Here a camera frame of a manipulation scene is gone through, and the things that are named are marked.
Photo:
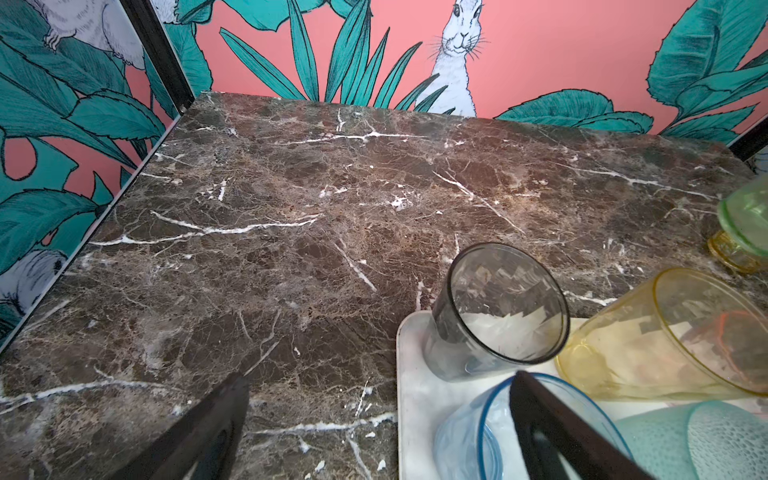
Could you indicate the short green plastic cup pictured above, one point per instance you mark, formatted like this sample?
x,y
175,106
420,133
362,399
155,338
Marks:
x,y
743,216

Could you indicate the blue plastic cup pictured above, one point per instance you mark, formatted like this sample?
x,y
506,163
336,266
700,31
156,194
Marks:
x,y
479,439

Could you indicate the orange plastic cup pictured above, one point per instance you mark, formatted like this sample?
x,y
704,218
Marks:
x,y
637,348

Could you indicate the black frame post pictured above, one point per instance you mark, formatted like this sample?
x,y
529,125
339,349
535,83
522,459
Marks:
x,y
751,142
155,41

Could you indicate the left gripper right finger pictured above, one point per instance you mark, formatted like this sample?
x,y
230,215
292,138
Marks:
x,y
551,434

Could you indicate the yellow plastic cup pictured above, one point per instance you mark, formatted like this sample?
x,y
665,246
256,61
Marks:
x,y
735,255

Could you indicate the left black frame post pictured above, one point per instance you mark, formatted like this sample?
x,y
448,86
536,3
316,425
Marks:
x,y
155,41

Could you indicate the teal frosted plastic cup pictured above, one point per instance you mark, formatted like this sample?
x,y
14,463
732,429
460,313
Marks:
x,y
707,440

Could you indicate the dark grey plastic cup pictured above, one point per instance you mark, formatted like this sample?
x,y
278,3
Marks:
x,y
499,310

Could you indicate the beige plastic tray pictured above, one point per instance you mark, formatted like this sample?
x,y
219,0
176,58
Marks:
x,y
425,401

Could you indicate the right black frame post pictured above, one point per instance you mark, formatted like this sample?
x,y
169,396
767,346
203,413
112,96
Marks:
x,y
751,142

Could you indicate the pink plastic cup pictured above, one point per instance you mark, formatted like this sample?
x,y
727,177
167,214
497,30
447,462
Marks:
x,y
733,345

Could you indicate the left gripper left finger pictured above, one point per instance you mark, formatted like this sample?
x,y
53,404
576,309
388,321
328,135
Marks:
x,y
202,444

